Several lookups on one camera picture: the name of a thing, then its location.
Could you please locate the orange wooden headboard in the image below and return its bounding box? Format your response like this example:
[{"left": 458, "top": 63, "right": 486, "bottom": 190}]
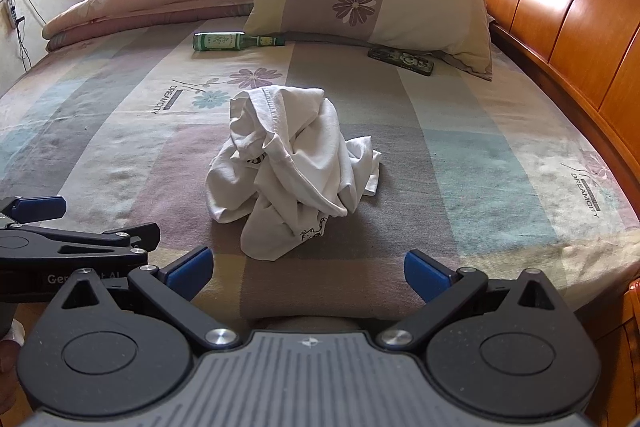
[{"left": 486, "top": 0, "right": 639, "bottom": 426}]

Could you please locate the green glass bottle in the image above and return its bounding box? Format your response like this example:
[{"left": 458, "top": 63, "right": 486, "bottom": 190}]
[{"left": 192, "top": 31, "right": 285, "bottom": 52}]

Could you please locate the person left hand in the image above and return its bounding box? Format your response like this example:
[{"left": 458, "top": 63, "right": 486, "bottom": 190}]
[{"left": 0, "top": 320, "right": 25, "bottom": 414}]

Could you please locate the pink folded quilt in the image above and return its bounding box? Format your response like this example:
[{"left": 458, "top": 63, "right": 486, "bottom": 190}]
[{"left": 42, "top": 0, "right": 254, "bottom": 52}]

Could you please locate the white printed t-shirt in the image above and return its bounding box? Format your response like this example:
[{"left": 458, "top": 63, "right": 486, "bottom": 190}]
[{"left": 206, "top": 86, "right": 381, "bottom": 261}]

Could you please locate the white power strip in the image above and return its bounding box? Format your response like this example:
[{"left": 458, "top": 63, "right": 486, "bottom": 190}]
[{"left": 4, "top": 0, "right": 20, "bottom": 29}]

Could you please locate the floral patchwork pillow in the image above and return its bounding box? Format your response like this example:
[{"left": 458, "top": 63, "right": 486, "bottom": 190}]
[{"left": 244, "top": 0, "right": 492, "bottom": 79}]

